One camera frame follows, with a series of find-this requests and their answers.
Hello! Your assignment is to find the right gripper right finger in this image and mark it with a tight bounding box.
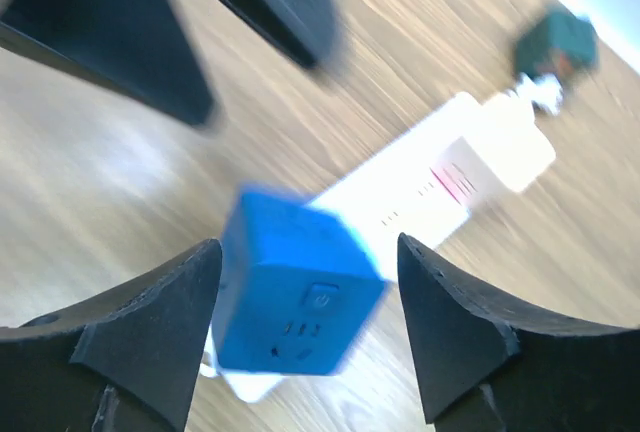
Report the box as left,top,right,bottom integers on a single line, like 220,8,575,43
397,235,639,431

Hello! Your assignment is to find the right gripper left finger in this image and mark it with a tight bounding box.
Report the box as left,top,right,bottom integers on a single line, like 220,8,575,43
1,239,222,431

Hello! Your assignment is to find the blue cube plug adapter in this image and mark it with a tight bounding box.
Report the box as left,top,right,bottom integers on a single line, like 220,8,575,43
212,188,389,376

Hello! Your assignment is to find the white multicolour power strip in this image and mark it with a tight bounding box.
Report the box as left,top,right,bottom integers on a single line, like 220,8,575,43
200,91,556,403

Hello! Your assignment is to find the dark green cube adapter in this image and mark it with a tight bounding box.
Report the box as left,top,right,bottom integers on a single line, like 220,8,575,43
513,7,599,87

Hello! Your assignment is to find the white bundled power cord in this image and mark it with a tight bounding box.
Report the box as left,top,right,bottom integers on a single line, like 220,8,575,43
509,71,566,118

